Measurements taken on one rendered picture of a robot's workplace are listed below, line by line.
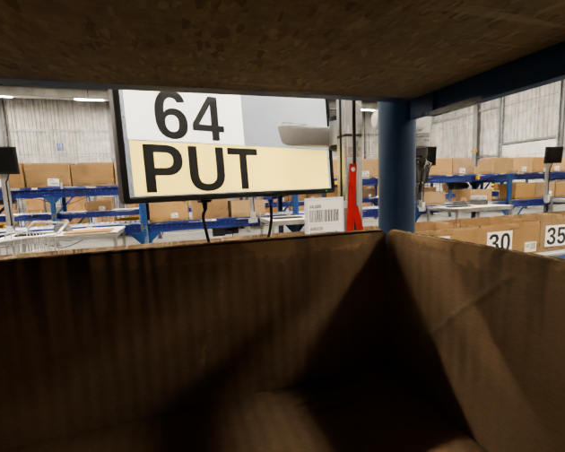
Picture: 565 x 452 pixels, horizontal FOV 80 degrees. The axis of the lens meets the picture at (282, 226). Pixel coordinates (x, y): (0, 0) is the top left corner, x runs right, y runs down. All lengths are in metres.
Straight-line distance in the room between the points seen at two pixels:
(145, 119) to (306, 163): 0.35
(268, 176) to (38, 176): 5.48
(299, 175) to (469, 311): 0.62
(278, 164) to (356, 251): 0.54
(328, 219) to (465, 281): 0.52
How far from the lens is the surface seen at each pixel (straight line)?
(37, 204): 14.31
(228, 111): 0.69
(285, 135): 0.76
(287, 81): 0.19
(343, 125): 0.72
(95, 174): 5.86
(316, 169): 0.80
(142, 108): 0.63
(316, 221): 0.68
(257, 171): 0.70
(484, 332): 0.18
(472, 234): 1.80
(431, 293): 0.20
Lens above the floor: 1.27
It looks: 7 degrees down
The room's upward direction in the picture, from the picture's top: 2 degrees counter-clockwise
